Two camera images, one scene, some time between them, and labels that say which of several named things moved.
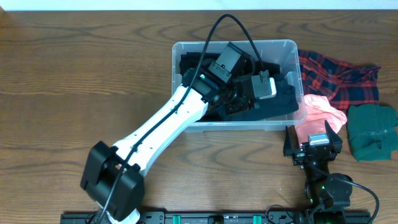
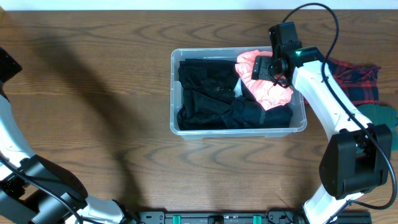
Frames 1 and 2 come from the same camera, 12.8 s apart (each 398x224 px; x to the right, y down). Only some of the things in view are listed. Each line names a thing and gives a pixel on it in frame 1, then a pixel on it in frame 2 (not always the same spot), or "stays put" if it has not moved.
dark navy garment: (285, 100) to (245, 112)
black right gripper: (300, 155) to (260, 70)
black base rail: (270, 217) stays put
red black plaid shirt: (346, 84) stays put
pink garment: (318, 109) to (268, 95)
